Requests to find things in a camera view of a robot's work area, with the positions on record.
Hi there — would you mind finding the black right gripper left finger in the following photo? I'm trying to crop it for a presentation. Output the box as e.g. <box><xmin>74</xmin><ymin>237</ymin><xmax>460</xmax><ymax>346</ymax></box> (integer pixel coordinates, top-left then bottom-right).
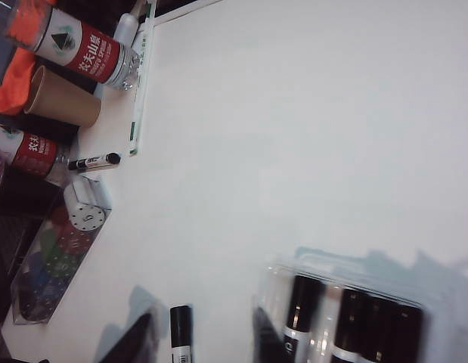
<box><xmin>95</xmin><ymin>311</ymin><xmax>156</xmax><ymax>363</ymax></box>

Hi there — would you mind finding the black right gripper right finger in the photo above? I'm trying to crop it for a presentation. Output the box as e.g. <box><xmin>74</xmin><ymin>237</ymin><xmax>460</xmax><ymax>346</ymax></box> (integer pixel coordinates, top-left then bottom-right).
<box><xmin>251</xmin><ymin>305</ymin><xmax>287</xmax><ymax>363</ymax></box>

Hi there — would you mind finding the clear plastic packaging box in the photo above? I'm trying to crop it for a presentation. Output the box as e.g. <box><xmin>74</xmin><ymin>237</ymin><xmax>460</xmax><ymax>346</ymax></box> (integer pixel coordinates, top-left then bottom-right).
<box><xmin>252</xmin><ymin>251</ymin><xmax>433</xmax><ymax>363</ymax></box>

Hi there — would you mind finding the blue poker chip stack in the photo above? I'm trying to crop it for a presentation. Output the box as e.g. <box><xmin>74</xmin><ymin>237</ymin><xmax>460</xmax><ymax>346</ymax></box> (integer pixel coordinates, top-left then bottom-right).
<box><xmin>23</xmin><ymin>260</ymin><xmax>68</xmax><ymax>303</ymax></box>

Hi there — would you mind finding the green poker chip stack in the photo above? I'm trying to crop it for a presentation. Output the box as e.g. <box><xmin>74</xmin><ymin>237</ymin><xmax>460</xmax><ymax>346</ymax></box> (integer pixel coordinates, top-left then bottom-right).
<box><xmin>39</xmin><ymin>241</ymin><xmax>80</xmax><ymax>275</ymax></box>

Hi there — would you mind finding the clear poker chip case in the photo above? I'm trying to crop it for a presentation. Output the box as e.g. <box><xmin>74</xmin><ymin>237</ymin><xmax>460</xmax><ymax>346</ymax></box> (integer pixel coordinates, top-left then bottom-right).
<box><xmin>12</xmin><ymin>176</ymin><xmax>114</xmax><ymax>326</ymax></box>

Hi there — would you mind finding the red poker chip stack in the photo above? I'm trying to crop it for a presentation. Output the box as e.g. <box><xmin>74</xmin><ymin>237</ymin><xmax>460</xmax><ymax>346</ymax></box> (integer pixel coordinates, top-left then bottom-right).
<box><xmin>54</xmin><ymin>211</ymin><xmax>91</xmax><ymax>259</ymax></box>

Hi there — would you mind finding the white poker chip stack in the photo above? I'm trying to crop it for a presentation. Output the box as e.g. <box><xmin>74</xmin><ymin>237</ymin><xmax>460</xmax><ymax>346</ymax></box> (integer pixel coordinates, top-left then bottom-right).
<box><xmin>63</xmin><ymin>178</ymin><xmax>108</xmax><ymax>230</ymax></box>

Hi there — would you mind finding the black textured object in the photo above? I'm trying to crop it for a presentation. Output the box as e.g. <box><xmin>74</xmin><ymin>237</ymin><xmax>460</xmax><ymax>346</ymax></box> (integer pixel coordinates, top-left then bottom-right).
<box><xmin>0</xmin><ymin>216</ymin><xmax>44</xmax><ymax>330</ymax></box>

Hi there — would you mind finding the short black marker pen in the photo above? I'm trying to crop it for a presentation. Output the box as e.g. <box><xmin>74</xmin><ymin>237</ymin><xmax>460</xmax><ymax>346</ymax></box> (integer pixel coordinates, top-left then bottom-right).
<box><xmin>67</xmin><ymin>150</ymin><xmax>122</xmax><ymax>172</ymax></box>

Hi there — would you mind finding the water bottle red label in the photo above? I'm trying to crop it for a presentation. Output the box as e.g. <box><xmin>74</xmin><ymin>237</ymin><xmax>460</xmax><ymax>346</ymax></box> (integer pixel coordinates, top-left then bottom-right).
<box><xmin>2</xmin><ymin>0</ymin><xmax>141</xmax><ymax>92</ymax></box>
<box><xmin>0</xmin><ymin>123</ymin><xmax>69</xmax><ymax>182</ymax></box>

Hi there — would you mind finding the green and white marker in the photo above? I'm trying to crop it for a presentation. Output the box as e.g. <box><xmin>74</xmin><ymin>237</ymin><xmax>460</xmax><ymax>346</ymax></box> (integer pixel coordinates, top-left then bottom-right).
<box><xmin>127</xmin><ymin>0</ymin><xmax>158</xmax><ymax>157</ymax></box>

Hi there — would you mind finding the brown paper cup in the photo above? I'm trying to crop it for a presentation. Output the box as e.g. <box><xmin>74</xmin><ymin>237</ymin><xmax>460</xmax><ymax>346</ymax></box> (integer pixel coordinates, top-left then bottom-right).
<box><xmin>23</xmin><ymin>64</ymin><xmax>104</xmax><ymax>128</ymax></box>

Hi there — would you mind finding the orange cloth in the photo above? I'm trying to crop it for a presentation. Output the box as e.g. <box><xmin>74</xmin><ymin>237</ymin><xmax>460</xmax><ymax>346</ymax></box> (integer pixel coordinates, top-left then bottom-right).
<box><xmin>0</xmin><ymin>48</ymin><xmax>39</xmax><ymax>115</ymax></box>

